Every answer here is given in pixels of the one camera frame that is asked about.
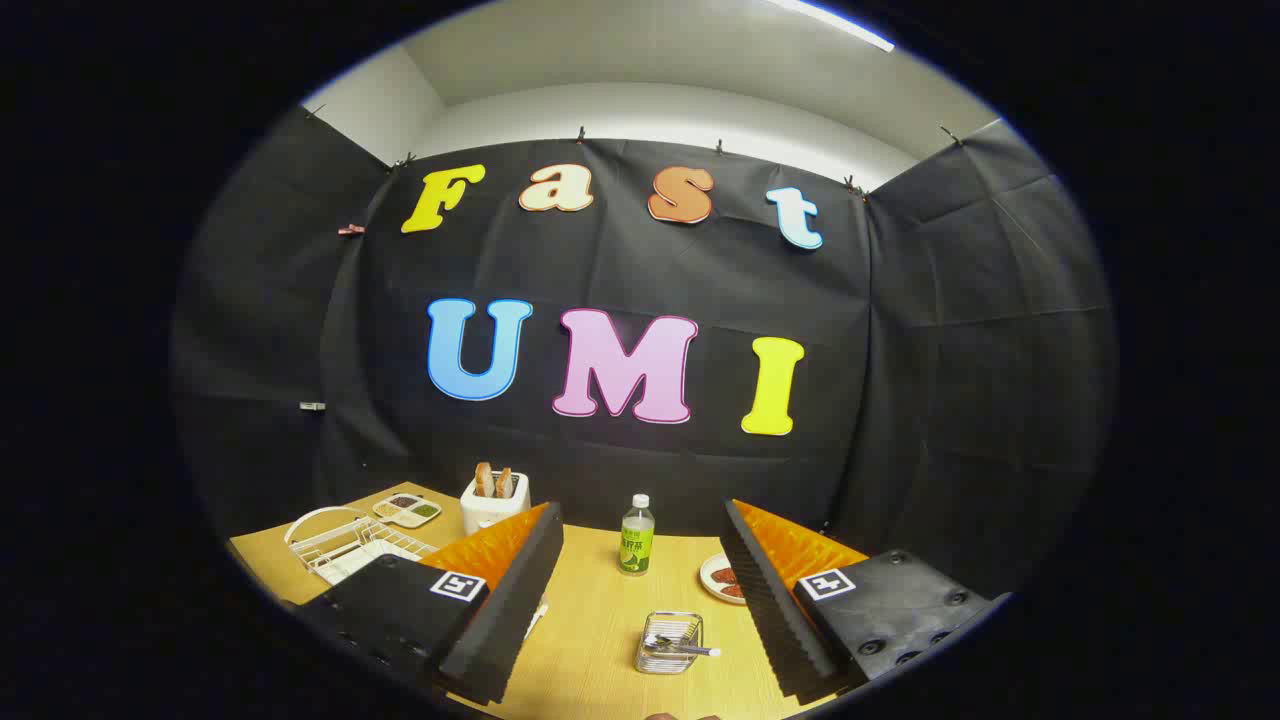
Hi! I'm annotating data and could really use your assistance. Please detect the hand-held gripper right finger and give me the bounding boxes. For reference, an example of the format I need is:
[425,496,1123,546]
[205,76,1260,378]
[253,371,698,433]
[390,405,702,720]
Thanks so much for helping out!
[720,498,1011,703]

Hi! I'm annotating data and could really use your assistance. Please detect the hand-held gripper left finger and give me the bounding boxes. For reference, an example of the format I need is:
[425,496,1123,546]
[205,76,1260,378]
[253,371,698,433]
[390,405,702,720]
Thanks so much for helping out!
[295,502,565,707]

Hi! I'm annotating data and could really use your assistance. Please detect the metal wire basket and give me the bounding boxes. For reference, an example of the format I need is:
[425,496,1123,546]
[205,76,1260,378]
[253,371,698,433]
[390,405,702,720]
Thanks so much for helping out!
[635,612,705,676]

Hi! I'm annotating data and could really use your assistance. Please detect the white wire dish rack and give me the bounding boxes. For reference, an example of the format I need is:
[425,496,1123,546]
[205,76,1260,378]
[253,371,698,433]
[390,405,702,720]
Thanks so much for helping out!
[284,506,439,586]

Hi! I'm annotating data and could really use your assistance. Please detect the white plate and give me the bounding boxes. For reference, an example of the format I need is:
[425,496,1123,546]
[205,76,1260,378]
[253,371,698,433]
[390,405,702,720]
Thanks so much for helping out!
[699,553,749,606]

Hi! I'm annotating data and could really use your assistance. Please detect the white toaster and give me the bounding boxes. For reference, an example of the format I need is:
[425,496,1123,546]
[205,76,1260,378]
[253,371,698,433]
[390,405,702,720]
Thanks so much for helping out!
[460,472,531,536]

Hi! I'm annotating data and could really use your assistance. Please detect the white divided seasoning tray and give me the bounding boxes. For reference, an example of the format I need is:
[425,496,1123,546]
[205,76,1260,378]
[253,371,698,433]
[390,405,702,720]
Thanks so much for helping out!
[373,493,442,529]

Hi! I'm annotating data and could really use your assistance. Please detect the green tea bottle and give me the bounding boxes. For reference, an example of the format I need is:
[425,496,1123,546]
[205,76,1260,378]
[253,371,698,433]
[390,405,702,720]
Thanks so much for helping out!
[618,494,656,577]

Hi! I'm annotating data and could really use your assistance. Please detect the black backdrop cloth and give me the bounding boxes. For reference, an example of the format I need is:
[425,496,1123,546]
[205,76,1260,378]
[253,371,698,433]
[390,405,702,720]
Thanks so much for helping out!
[170,105,1116,601]

